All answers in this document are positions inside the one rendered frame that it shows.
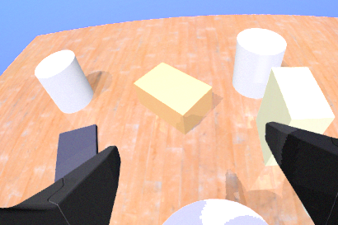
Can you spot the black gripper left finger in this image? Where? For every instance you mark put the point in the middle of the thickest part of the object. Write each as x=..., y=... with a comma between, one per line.
x=83, y=197

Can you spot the glass french press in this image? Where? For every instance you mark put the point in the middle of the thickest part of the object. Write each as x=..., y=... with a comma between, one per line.
x=215, y=212

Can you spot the dark grey flat rectangular slab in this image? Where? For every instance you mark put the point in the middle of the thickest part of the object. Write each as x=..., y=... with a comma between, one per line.
x=75, y=147

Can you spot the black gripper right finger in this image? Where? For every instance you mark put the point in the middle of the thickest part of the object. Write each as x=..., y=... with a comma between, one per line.
x=309, y=161

